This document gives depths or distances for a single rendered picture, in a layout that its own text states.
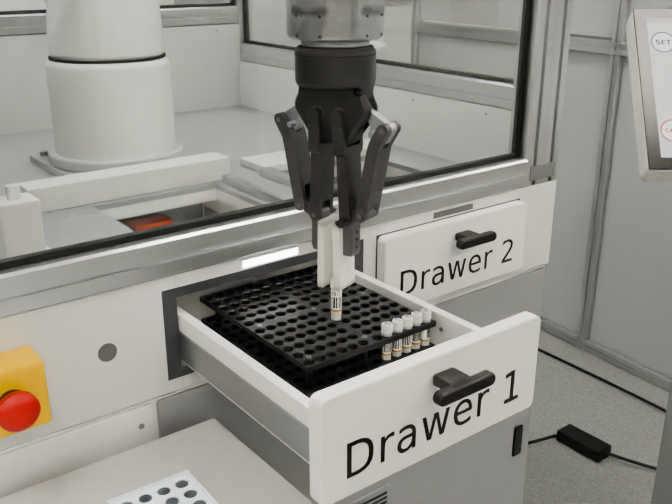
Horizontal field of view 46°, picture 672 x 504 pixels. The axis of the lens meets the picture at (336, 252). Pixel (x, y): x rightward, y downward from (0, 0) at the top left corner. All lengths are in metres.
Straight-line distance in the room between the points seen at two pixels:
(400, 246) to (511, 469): 0.59
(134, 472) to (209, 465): 0.08
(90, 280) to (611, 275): 2.14
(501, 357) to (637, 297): 1.92
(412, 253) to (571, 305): 1.86
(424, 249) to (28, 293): 0.53
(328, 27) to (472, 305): 0.66
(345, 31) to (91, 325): 0.42
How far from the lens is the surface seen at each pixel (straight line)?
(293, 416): 0.77
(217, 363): 0.87
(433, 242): 1.13
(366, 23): 0.72
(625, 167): 2.67
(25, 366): 0.83
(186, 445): 0.95
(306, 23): 0.72
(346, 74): 0.72
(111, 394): 0.94
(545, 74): 1.26
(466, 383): 0.75
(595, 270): 2.81
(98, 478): 0.92
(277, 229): 0.97
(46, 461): 0.94
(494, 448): 1.46
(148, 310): 0.91
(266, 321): 0.89
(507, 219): 1.23
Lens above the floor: 1.28
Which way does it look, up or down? 20 degrees down
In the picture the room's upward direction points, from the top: straight up
